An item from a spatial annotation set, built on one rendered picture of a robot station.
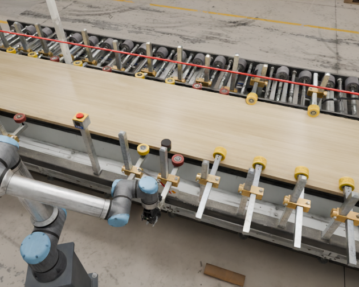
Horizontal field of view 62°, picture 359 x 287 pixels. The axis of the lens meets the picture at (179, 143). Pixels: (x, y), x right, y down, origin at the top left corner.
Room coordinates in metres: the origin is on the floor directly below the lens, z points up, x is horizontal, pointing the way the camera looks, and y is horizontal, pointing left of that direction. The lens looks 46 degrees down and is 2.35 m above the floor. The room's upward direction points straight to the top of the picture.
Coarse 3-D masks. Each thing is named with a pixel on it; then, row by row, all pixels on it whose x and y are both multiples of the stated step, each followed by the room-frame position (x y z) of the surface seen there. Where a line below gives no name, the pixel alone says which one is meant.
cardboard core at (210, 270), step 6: (210, 264) 0.92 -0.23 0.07; (204, 270) 0.88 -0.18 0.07; (210, 270) 0.87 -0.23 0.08; (216, 270) 0.87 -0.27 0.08; (222, 270) 0.87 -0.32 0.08; (228, 270) 0.87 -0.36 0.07; (216, 276) 0.84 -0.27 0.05; (222, 276) 0.83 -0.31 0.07; (228, 276) 0.83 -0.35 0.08; (234, 276) 0.83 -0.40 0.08; (240, 276) 0.83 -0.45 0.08; (234, 282) 0.79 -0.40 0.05; (240, 282) 0.79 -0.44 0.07
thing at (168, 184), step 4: (176, 168) 1.22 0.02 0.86; (172, 172) 1.19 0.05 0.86; (176, 172) 1.19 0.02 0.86; (168, 184) 1.09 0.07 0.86; (164, 188) 1.06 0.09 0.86; (168, 188) 1.06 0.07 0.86; (164, 192) 1.03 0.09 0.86; (168, 192) 1.05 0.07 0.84; (164, 196) 1.01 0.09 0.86; (164, 200) 0.99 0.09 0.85; (160, 208) 0.93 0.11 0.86
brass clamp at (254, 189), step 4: (240, 184) 1.01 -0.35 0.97; (240, 188) 0.99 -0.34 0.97; (252, 188) 0.98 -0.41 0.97; (256, 188) 0.98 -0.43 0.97; (260, 188) 0.98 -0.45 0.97; (240, 192) 0.97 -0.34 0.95; (244, 192) 0.97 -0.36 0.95; (248, 192) 0.96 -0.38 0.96; (252, 192) 0.95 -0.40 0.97; (256, 192) 0.95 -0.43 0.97; (260, 192) 0.95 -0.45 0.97; (248, 196) 0.96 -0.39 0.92; (256, 196) 0.95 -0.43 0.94; (260, 196) 0.94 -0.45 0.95
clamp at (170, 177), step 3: (159, 174) 1.17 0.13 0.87; (171, 174) 1.16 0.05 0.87; (159, 177) 1.15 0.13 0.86; (168, 177) 1.14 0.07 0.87; (171, 177) 1.14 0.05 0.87; (174, 177) 1.14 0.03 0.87; (177, 177) 1.14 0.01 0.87; (162, 180) 1.13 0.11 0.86; (165, 180) 1.13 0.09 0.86; (168, 180) 1.12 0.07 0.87; (171, 180) 1.12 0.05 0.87; (174, 180) 1.12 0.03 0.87; (177, 180) 1.12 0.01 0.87; (165, 183) 1.13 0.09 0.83; (174, 183) 1.11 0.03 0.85; (177, 183) 1.11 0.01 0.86; (174, 186) 1.11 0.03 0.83; (177, 186) 1.10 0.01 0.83
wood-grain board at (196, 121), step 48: (0, 96) 1.94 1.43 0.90; (48, 96) 1.94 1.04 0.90; (96, 96) 1.94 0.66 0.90; (144, 96) 1.93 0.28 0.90; (192, 96) 1.93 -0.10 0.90; (192, 144) 1.40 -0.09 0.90; (240, 144) 1.39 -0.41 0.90; (288, 144) 1.39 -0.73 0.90; (336, 144) 1.39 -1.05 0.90; (336, 192) 1.00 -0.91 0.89
